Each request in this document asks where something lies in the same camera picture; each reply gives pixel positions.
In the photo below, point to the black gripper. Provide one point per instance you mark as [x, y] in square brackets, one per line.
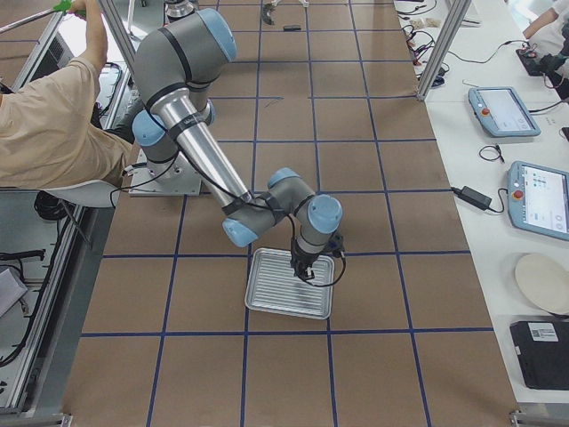
[302, 259]

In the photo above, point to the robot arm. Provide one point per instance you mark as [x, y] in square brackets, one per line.
[173, 66]
[178, 9]

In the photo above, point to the silver ribbed metal tray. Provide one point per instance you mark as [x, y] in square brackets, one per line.
[273, 287]

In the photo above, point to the black power adapter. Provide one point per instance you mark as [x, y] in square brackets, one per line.
[472, 197]

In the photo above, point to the white chair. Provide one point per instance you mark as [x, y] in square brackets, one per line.
[94, 194]

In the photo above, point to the beige round plate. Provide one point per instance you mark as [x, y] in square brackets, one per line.
[544, 282]

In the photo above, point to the near blue teach pendant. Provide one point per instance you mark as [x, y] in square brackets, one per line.
[538, 199]

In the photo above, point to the blue teach pendant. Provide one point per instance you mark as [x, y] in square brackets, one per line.
[538, 199]
[501, 112]

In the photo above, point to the black flat device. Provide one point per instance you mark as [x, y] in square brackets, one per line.
[542, 353]

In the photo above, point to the far blue teach pendant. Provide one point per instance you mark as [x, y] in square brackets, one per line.
[501, 112]

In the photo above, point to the olive curved brake shoe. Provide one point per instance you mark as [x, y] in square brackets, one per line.
[266, 14]

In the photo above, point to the person in beige shirt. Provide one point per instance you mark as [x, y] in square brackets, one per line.
[48, 139]

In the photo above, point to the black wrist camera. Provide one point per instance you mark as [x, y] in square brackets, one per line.
[335, 246]

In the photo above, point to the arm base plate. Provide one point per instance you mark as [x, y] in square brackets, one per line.
[170, 179]

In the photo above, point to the aluminium frame post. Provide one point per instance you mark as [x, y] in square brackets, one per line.
[445, 38]

